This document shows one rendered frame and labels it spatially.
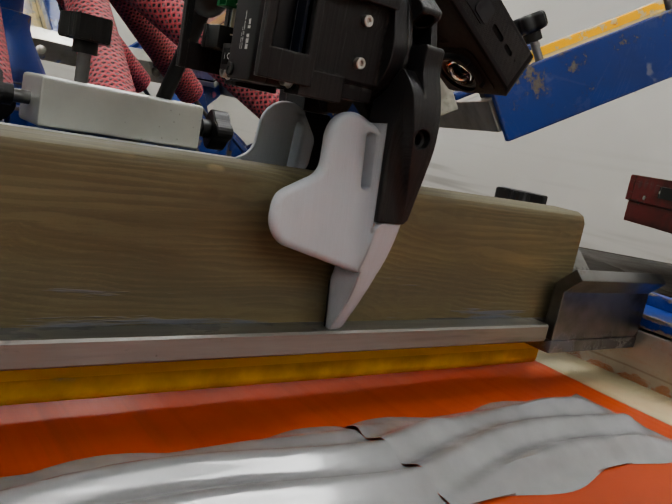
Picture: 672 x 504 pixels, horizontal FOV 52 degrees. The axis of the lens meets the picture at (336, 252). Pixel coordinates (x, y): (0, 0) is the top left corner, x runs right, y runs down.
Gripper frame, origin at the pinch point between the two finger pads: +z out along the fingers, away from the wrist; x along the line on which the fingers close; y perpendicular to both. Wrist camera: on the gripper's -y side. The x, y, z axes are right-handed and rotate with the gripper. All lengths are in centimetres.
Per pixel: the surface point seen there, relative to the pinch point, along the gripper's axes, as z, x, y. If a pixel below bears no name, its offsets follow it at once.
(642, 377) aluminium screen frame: 5.1, 4.0, -24.8
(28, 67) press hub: -7, -78, -4
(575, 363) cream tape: 5.6, 0.0, -23.2
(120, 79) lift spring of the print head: -7.7, -46.9, -5.9
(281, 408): 5.2, 1.7, 2.3
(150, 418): 5.2, 1.3, 8.2
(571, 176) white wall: -4, -124, -200
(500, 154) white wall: -7, -158, -200
